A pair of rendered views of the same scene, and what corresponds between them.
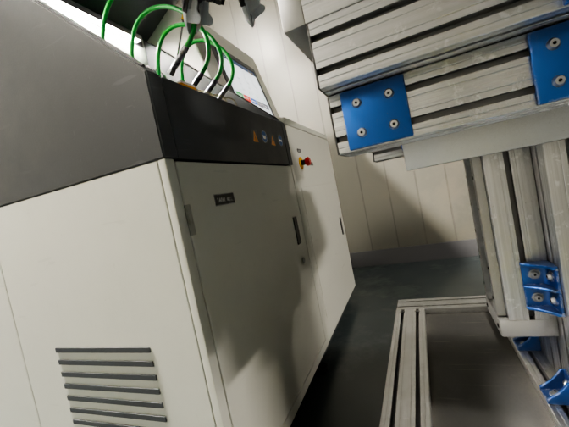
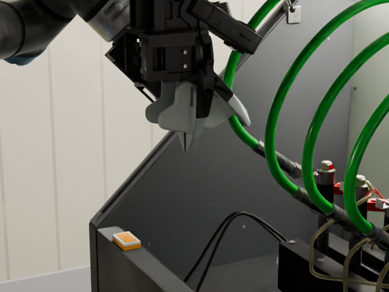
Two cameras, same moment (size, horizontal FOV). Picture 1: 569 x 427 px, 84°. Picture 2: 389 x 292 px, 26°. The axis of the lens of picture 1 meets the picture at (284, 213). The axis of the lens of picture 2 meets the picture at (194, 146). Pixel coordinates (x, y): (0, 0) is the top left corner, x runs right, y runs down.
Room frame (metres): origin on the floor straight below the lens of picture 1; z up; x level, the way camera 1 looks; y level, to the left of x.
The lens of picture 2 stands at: (1.65, -0.76, 1.50)
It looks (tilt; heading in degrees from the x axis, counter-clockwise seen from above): 16 degrees down; 131
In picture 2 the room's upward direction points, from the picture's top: straight up
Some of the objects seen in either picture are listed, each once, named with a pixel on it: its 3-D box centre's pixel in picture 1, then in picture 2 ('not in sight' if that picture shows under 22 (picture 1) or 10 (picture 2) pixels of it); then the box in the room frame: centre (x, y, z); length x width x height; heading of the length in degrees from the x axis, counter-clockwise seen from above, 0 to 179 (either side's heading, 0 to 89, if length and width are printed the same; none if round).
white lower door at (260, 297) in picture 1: (273, 280); not in sight; (0.91, 0.07, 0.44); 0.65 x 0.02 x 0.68; 158
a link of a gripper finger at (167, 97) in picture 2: (251, 6); (168, 113); (0.99, -0.03, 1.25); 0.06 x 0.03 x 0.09; 68
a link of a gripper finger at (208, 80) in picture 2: not in sight; (198, 80); (1.03, -0.02, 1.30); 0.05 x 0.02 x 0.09; 158
